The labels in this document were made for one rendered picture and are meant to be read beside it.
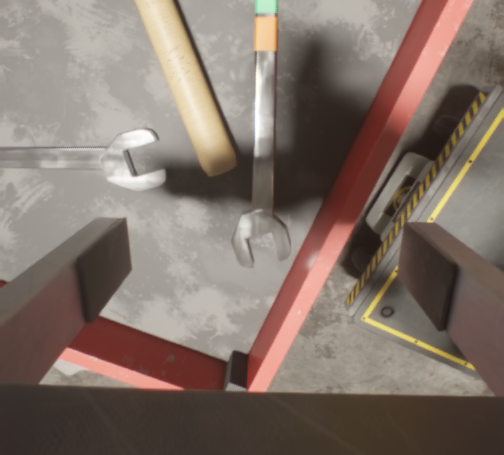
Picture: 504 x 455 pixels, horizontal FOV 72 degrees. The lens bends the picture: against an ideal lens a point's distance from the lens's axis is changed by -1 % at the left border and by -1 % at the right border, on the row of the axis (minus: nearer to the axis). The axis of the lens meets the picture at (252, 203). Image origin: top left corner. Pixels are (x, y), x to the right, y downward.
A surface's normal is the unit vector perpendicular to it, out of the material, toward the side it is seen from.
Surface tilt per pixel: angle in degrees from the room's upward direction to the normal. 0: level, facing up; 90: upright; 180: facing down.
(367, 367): 0
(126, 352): 90
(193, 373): 90
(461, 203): 0
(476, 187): 0
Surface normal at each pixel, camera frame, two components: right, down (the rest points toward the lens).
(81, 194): -0.03, 0.29
